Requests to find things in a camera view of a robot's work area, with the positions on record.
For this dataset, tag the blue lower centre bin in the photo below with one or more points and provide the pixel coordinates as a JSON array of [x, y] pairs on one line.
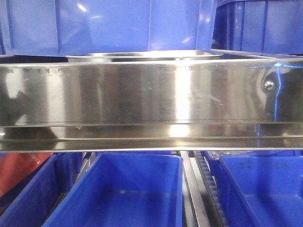
[[125, 190]]

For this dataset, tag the rail screw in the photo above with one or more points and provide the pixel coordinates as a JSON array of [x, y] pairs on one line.
[[269, 85]]

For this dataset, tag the silver steel tray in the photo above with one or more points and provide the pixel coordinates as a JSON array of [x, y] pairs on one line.
[[167, 55]]

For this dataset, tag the metal roller track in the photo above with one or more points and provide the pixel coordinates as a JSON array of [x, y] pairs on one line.
[[201, 206]]

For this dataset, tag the blue lower right bin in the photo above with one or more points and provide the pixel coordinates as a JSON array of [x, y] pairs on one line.
[[259, 191]]

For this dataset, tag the large blue upper crate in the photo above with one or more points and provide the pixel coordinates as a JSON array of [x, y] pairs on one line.
[[77, 27]]

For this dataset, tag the blue lower left bin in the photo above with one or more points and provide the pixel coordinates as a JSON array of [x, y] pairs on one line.
[[30, 202]]

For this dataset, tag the red object in bin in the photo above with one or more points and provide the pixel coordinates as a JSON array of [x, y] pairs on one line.
[[15, 167]]

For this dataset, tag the blue upper right crate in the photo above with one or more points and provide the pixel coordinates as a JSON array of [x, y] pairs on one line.
[[268, 26]]

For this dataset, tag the stainless steel shelf rail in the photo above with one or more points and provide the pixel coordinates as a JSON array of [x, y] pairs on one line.
[[218, 104]]

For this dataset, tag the blue bin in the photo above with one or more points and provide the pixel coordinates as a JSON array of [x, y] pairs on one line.
[[259, 191], [125, 190], [30, 202]]

